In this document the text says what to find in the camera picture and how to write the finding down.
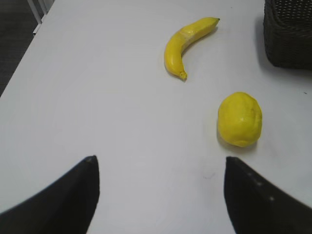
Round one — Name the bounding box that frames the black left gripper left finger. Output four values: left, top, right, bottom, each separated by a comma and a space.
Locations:
0, 156, 99, 234

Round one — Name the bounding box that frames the yellow banana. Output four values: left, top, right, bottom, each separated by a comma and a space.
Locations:
164, 17, 220, 81

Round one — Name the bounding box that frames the black wicker basket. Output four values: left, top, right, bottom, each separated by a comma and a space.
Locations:
263, 0, 312, 70

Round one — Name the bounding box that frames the white table leg frame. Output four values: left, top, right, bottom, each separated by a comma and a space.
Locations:
27, 0, 55, 35

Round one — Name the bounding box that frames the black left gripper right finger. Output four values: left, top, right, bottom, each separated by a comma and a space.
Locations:
224, 156, 312, 234

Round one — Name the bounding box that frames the yellow lemon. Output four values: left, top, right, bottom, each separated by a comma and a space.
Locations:
217, 92, 262, 148

